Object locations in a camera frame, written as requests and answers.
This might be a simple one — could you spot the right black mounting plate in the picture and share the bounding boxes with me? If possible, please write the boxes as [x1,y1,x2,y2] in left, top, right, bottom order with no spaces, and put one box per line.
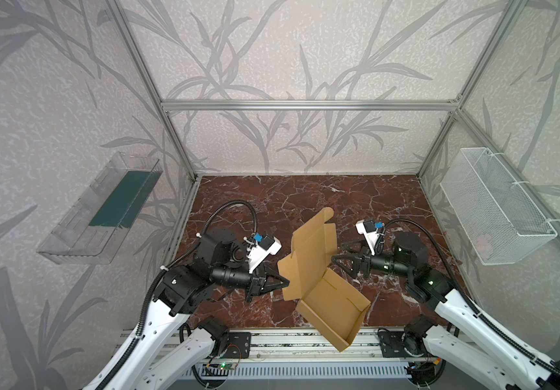
[377,328,426,358]

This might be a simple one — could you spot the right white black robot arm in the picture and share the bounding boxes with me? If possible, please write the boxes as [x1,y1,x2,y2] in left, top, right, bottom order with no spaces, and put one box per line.
[332,220,560,389]

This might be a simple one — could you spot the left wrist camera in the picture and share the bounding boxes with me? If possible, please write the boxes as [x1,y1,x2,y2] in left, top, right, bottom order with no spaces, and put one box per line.
[247,233,282,274]

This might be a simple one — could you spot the aluminium frame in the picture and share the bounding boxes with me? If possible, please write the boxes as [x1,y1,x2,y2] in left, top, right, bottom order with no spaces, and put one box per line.
[104,0,560,274]

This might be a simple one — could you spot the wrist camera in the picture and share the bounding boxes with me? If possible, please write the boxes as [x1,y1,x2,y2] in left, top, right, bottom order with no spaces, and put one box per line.
[247,233,282,274]
[356,219,385,256]

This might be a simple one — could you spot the brown cardboard box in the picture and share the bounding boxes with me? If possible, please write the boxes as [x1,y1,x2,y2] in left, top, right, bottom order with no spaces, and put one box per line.
[278,207,371,352]

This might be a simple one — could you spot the black mounting plate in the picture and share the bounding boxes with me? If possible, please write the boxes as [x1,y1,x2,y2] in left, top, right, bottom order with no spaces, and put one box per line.
[377,328,426,358]
[211,331,252,359]

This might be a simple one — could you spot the green circuit board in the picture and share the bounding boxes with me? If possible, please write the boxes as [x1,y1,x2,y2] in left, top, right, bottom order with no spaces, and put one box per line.
[205,361,239,375]

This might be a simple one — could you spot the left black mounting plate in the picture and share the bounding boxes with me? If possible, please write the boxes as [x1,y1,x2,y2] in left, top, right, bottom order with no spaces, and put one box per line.
[211,331,252,359]

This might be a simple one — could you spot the pink item in basket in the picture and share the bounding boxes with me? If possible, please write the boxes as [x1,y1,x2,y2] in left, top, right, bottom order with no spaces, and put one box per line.
[473,234,494,256]

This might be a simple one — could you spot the green mat in bin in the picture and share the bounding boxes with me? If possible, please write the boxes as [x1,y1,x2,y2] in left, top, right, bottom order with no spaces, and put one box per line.
[89,171,161,229]

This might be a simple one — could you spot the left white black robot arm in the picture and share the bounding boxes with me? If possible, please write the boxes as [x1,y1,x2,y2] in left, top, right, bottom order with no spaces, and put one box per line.
[87,222,290,389]

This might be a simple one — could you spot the white wire mesh basket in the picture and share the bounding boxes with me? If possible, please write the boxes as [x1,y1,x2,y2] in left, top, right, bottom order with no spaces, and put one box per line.
[440,147,558,266]

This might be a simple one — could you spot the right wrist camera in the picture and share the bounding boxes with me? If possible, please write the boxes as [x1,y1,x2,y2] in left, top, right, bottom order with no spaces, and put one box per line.
[356,219,385,256]

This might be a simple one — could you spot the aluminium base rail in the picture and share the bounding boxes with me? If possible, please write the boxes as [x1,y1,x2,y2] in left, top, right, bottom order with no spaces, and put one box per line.
[113,327,456,364]

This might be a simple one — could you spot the clear plastic wall bin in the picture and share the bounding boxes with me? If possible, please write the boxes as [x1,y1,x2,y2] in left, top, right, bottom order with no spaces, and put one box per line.
[37,152,163,265]

